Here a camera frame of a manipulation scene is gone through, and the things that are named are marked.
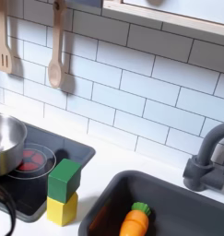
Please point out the wooden slotted spatula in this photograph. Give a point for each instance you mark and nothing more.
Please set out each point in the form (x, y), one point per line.
(2, 58)

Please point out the black toy stove top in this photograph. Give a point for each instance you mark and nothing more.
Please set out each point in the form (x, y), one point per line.
(70, 150)

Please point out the orange toy carrot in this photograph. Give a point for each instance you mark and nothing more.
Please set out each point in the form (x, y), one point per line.
(135, 222)

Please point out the wooden shelf under microwave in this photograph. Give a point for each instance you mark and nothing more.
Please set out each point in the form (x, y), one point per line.
(165, 20)

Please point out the white toy kitchen unit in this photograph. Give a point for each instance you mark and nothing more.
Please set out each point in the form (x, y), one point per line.
(116, 159)

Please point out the dark grey sink basin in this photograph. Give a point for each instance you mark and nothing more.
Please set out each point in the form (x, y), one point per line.
(178, 202)

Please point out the green wooden block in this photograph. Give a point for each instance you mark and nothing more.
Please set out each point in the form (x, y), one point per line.
(64, 181)

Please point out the steel pot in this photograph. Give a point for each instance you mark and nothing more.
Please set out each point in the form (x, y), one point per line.
(9, 144)

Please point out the dark grey tap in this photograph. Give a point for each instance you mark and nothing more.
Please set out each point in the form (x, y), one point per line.
(205, 147)

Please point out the yellow wooden block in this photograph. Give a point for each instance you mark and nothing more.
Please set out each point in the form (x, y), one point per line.
(61, 210)

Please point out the white toy microwave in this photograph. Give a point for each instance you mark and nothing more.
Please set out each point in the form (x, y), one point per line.
(193, 7)

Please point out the wooden spoon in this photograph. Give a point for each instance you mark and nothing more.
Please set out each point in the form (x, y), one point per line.
(56, 70)

